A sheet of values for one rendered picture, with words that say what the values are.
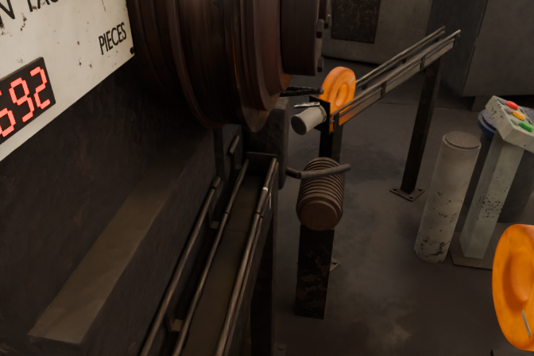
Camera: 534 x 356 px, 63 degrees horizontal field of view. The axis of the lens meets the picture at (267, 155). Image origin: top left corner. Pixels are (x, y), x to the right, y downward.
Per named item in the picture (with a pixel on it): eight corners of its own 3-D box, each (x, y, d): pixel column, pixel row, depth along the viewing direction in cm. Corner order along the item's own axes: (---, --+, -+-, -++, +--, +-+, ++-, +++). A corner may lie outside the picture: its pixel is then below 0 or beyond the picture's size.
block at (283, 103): (242, 187, 114) (240, 105, 101) (249, 170, 121) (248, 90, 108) (283, 191, 113) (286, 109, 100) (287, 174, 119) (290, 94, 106)
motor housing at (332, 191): (288, 322, 145) (295, 195, 116) (296, 272, 163) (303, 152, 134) (327, 328, 143) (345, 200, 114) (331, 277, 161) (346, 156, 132)
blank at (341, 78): (326, 126, 134) (335, 129, 133) (311, 98, 122) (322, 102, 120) (350, 87, 138) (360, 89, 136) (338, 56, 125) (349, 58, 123)
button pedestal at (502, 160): (454, 270, 164) (503, 127, 131) (443, 227, 184) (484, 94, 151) (499, 276, 162) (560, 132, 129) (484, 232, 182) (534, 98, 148)
